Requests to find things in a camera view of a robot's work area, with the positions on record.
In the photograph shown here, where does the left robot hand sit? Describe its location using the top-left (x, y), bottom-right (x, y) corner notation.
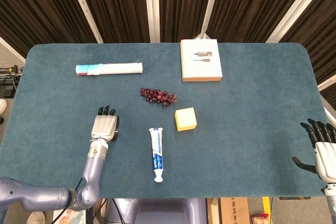
top-left (90, 105), bottom-right (120, 142)

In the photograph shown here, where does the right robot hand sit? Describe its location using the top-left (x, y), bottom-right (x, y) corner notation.
top-left (292, 118), bottom-right (336, 183)

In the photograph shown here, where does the white plastic wrap roll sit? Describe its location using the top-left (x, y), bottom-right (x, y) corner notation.
top-left (75, 61), bottom-right (144, 77)

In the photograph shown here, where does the blue white toothpaste tube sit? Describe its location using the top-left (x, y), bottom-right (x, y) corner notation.
top-left (148, 127), bottom-right (165, 184)

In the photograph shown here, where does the dark red grape bunch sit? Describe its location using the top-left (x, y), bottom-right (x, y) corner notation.
top-left (140, 87), bottom-right (178, 107)

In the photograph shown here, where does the teal table cloth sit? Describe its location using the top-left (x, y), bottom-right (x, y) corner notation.
top-left (0, 41), bottom-right (336, 200)

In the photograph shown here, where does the yellow foam cube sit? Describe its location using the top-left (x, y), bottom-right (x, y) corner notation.
top-left (174, 107), bottom-right (198, 132)

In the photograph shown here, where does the red snack packet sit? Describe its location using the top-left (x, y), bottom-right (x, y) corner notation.
top-left (250, 212), bottom-right (269, 224)

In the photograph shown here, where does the illustrated picture box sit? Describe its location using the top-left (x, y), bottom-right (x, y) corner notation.
top-left (52, 207), bottom-right (87, 224)

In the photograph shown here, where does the grey robot torso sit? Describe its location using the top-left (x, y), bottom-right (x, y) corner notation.
top-left (104, 198), bottom-right (208, 224)

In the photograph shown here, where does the brown cardboard box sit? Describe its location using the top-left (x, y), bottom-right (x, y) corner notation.
top-left (219, 197), bottom-right (249, 224)

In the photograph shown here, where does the light shoe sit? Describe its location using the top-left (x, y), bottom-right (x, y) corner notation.
top-left (26, 211), bottom-right (47, 224)

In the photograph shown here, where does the flat white cardboard box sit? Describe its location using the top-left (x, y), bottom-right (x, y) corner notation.
top-left (180, 39), bottom-right (224, 82)

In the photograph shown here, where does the dark brown curtain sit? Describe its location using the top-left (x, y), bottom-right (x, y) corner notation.
top-left (0, 0), bottom-right (336, 104)

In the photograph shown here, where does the black cable bundle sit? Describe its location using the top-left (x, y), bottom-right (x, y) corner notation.
top-left (0, 65), bottom-right (23, 98)

